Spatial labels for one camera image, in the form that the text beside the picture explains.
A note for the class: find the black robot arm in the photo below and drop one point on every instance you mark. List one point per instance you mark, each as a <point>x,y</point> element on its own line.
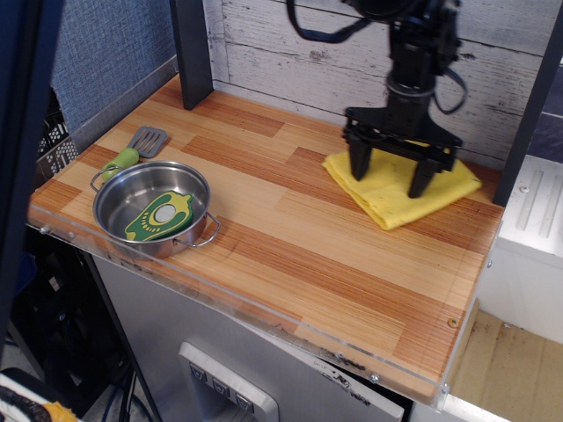
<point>423,44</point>

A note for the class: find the yellow towel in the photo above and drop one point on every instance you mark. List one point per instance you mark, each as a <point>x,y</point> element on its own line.
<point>383,192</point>

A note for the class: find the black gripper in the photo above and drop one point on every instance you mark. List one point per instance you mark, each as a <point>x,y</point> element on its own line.
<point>403,127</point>

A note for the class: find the clear acrylic table edge guard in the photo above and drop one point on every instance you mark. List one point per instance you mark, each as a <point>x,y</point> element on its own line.
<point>382,304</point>

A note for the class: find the stainless toy fridge cabinet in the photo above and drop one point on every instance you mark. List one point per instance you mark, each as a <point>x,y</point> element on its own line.
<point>190,357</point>

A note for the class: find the white plastic box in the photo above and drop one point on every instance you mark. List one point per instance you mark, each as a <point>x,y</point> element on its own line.
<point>521,283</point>

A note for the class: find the dark vertical frame post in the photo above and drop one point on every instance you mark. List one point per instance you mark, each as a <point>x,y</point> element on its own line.
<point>192,50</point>
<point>539,94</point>

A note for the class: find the dark vertical frame post right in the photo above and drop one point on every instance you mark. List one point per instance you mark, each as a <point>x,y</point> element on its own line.
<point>539,94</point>

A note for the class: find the green yellow toy pepper slice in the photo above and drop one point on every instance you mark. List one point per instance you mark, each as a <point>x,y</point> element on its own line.
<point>166,215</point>

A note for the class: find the dark vertical frame post left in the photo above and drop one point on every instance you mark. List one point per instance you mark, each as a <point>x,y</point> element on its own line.
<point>192,50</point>

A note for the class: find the black plastic crate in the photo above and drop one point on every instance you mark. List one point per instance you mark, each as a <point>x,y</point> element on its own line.
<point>56,150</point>

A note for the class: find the small stainless steel pot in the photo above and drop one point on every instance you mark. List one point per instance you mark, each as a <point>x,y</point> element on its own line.
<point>120,199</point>

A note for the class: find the grey spatula with green handle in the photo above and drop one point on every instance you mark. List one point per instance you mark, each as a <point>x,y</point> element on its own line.
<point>145,143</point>

